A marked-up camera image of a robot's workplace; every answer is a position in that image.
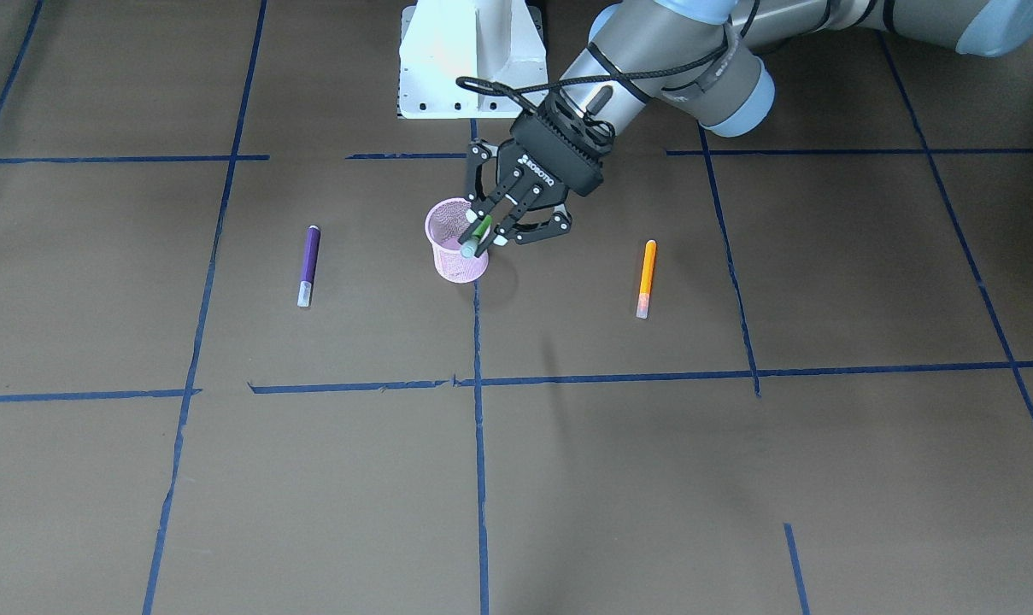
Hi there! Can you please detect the purple highlighter pen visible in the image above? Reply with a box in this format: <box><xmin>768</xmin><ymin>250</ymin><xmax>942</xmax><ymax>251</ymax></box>
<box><xmin>296</xmin><ymin>225</ymin><xmax>321</xmax><ymax>308</ymax></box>

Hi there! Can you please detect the green highlighter pen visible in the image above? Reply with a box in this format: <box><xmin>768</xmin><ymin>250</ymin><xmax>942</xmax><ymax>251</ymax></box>
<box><xmin>459</xmin><ymin>214</ymin><xmax>492</xmax><ymax>260</ymax></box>

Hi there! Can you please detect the pink mesh pen holder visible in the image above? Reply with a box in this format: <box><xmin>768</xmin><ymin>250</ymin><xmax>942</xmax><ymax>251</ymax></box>
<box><xmin>424</xmin><ymin>198</ymin><xmax>489</xmax><ymax>284</ymax></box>

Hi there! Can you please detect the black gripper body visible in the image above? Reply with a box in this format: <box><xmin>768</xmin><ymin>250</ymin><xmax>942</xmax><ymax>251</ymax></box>
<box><xmin>499</xmin><ymin>92</ymin><xmax>615</xmax><ymax>197</ymax></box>

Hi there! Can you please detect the orange highlighter pen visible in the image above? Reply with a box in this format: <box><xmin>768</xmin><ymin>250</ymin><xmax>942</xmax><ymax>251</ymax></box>
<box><xmin>636</xmin><ymin>240</ymin><xmax>658</xmax><ymax>319</ymax></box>

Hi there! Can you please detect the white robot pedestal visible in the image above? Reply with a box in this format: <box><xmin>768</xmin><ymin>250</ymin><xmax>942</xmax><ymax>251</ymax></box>
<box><xmin>396</xmin><ymin>1</ymin><xmax>547</xmax><ymax>120</ymax></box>

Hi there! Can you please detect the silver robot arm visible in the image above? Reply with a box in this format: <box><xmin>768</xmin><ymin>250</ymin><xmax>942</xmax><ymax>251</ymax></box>
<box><xmin>456</xmin><ymin>1</ymin><xmax>1033</xmax><ymax>257</ymax></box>

